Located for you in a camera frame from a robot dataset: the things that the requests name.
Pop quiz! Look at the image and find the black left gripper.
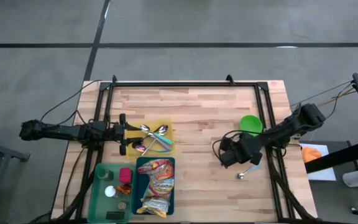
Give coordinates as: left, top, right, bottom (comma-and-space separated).
112, 113, 144, 156

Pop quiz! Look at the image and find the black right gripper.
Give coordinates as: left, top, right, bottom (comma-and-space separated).
219, 133, 265, 169

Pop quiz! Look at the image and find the iridescent rainbow metal spoon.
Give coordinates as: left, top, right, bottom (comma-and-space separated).
134, 144, 171, 154

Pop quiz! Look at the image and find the plain silver metal spoon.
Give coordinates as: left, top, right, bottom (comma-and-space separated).
141, 124, 169, 156

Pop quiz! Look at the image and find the teal-handled silver spoon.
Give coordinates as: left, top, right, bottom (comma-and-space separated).
140, 124, 174, 146

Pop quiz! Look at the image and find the red paprika tin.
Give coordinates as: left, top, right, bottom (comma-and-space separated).
119, 167, 134, 185

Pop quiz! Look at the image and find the red roast noodle packet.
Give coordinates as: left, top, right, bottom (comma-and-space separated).
136, 158, 175, 182

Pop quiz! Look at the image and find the green oregano spice jar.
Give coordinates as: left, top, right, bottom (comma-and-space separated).
96, 167, 114, 182

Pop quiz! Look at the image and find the brown snack packet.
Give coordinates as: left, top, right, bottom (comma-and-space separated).
116, 183, 133, 196

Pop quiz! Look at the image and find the blue yellow ramen packet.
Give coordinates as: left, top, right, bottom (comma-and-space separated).
142, 179, 175, 200

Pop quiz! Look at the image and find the white-label glass spice jar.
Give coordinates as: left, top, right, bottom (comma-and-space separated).
104, 185, 119, 200

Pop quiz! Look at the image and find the yellow snack bag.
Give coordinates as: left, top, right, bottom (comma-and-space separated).
135, 197, 170, 218

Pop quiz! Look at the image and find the dark green spice tin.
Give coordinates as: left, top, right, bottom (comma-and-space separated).
105, 211, 126, 221

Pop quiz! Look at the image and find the green plastic bowl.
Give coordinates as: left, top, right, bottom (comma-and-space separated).
239, 114, 264, 136

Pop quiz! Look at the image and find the yellow plastic bin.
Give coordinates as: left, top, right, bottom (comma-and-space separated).
124, 118, 176, 159

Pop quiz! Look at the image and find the teal plastic bin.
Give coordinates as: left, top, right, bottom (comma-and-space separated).
131, 156, 176, 216

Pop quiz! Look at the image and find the orange object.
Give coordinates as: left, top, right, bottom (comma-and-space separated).
301, 146, 323, 164

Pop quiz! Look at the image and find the green translucent plastic bin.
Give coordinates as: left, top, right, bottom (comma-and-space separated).
87, 163, 136, 223

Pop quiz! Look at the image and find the white paper sheet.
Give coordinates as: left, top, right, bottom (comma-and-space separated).
299, 142, 337, 182

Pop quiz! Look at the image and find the black equipment stand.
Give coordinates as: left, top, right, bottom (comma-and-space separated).
305, 67, 358, 218

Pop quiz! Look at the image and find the grey side table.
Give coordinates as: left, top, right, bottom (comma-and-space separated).
0, 133, 30, 224

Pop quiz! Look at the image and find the light-blue-handled silver spoon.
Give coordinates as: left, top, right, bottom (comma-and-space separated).
236, 163, 262, 180

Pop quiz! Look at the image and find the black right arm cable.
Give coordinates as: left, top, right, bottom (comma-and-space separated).
212, 129, 245, 166

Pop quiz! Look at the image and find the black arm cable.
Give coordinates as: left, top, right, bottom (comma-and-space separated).
40, 79, 105, 124
212, 129, 245, 166

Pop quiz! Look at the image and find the black aluminium table frame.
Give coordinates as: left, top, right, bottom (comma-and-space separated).
73, 80, 309, 222

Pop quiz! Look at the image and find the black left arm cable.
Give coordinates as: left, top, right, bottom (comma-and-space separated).
40, 79, 105, 124

